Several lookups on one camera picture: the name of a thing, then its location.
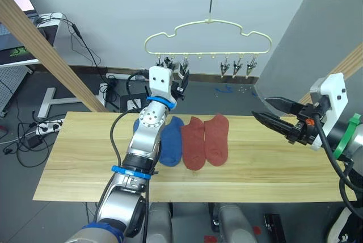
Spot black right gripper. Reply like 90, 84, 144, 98
251, 96, 331, 147

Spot green zip tie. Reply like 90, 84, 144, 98
333, 113, 361, 159

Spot black power adapter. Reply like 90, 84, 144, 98
27, 136, 42, 149

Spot white power strip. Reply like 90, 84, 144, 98
35, 119, 65, 136

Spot black mat green logo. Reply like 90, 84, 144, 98
0, 44, 37, 64

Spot black floor cable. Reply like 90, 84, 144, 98
0, 118, 57, 169

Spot slanted wooden frame beam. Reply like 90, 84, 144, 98
0, 0, 109, 113
297, 43, 363, 106

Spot white pegboard panel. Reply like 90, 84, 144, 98
0, 68, 29, 116

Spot red ankle sock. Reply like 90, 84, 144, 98
180, 116, 206, 171
203, 113, 230, 167

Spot white desk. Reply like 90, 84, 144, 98
0, 12, 83, 119

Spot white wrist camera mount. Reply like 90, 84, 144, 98
309, 72, 350, 152
148, 66, 174, 98

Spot blue floor tape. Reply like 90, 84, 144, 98
214, 85, 234, 95

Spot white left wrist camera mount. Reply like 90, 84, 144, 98
148, 66, 174, 98

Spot cream clip hanger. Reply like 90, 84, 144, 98
143, 0, 273, 60

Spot black desk cable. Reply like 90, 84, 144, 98
36, 12, 115, 108

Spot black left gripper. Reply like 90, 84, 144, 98
170, 70, 191, 102

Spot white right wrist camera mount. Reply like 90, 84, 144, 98
309, 72, 350, 152

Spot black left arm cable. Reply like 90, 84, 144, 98
109, 68, 151, 170

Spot blue arm cable clamp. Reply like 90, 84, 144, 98
146, 96, 178, 111
110, 165, 155, 181

